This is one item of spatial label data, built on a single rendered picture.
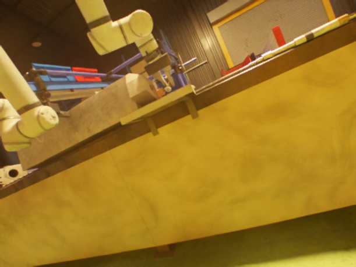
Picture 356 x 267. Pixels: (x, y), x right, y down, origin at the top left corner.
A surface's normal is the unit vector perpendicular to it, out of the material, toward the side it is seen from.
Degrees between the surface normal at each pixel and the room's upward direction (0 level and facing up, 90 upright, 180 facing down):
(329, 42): 90
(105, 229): 90
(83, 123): 80
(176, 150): 90
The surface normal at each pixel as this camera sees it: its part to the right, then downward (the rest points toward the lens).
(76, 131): -0.32, 0.04
